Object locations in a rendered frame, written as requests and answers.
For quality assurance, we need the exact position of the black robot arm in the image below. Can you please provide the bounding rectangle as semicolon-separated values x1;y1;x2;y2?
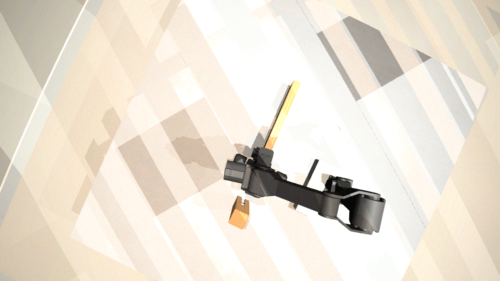
223;147;386;235

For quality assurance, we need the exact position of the wooden post with slot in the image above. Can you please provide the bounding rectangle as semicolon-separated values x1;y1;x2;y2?
228;195;249;230

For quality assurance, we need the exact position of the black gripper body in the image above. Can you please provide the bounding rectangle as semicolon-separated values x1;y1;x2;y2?
233;154;288;180

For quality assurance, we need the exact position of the light wooden board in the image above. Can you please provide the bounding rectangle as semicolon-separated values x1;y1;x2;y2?
264;81;301;150

